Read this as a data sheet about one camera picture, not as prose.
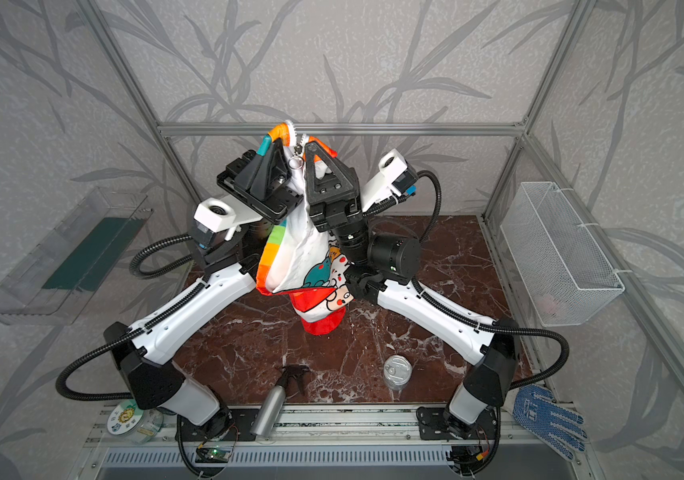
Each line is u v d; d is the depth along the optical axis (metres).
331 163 0.37
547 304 0.73
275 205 0.38
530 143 0.92
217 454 0.71
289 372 0.80
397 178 0.38
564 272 0.62
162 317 0.42
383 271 0.44
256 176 0.35
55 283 0.62
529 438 0.72
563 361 0.44
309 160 0.36
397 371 0.77
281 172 0.39
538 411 0.76
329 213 0.38
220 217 0.32
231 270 0.46
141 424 0.68
